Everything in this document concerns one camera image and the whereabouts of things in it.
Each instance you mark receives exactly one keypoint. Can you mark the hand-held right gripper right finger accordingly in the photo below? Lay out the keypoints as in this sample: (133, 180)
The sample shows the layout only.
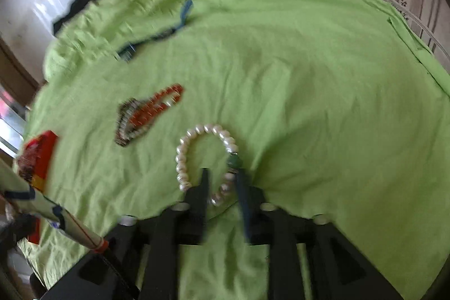
(242, 201)

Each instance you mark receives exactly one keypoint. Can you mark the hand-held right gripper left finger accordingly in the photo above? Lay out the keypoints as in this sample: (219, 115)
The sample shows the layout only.
(198, 208)

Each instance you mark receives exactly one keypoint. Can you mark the red box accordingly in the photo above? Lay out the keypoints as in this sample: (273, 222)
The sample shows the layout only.
(45, 145)

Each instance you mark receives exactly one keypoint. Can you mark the green bedsheet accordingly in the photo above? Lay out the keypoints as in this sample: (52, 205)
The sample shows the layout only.
(298, 92)

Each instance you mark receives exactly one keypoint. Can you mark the black cloth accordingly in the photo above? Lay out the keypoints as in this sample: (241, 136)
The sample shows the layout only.
(77, 4)

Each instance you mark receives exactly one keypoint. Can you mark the brown wooden frame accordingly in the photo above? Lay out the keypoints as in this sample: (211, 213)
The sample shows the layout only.
(14, 75)

